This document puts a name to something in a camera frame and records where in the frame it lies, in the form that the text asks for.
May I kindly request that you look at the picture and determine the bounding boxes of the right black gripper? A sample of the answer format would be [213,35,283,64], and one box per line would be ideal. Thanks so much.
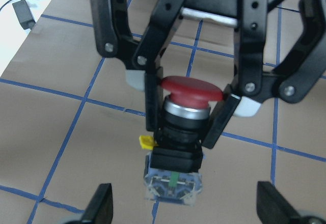
[157,0,325,148]

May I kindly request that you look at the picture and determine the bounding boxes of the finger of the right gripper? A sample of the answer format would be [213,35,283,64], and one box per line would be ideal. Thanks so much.
[90,0,186,131]

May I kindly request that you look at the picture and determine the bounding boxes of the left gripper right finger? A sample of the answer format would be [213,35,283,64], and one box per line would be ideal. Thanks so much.
[256,181,301,224]

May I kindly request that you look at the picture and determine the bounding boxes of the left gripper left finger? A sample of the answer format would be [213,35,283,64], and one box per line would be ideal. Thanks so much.
[80,183,113,223]

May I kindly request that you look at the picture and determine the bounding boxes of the red emergency stop button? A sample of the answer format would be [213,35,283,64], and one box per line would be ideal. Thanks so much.
[139,76,223,206]

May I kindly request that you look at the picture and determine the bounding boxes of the brown paper table cover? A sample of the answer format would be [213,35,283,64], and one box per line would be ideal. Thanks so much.
[1,0,325,223]

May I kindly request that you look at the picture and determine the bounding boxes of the black power adapter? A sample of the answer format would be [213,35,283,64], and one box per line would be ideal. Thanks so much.
[12,0,36,30]

